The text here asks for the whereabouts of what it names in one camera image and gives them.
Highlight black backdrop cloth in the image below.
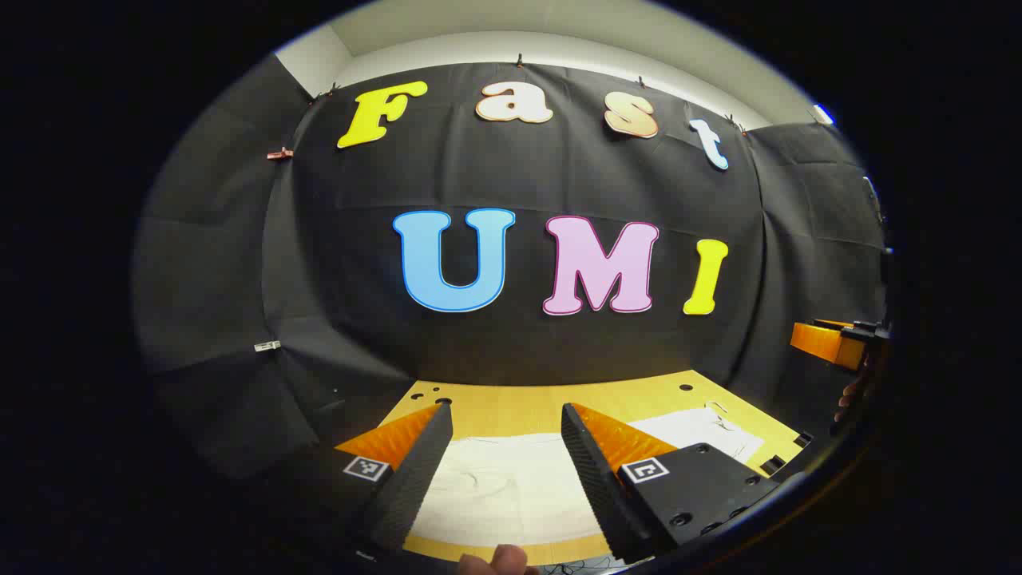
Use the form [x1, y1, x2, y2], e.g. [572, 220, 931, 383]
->
[132, 52, 889, 488]

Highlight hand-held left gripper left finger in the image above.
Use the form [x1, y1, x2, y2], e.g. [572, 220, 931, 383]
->
[313, 402, 454, 558]

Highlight white jeans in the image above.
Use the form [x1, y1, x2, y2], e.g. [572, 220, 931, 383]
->
[411, 407, 766, 549]

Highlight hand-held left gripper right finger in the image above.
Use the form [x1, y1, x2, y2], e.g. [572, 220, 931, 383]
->
[561, 402, 788, 565]

